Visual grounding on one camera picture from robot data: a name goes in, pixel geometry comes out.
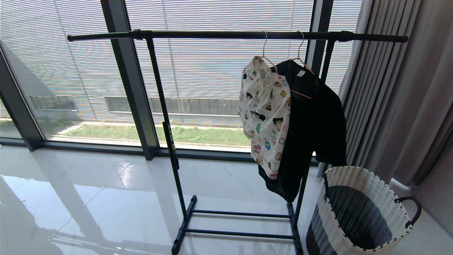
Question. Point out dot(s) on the cream printed garment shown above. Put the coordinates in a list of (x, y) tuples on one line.
[(265, 117)]

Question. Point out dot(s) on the black garment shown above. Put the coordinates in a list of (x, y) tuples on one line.
[(315, 127)]

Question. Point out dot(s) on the pink clothes hanger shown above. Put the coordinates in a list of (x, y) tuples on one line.
[(264, 42), (300, 44)]

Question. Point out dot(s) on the black clothes rack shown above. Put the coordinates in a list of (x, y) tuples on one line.
[(212, 34)]

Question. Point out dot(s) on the white laundry basket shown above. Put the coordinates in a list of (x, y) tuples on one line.
[(354, 177)]

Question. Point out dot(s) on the window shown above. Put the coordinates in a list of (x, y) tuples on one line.
[(219, 71)]

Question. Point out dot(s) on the beige curtain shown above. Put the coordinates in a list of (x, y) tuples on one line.
[(400, 88)]

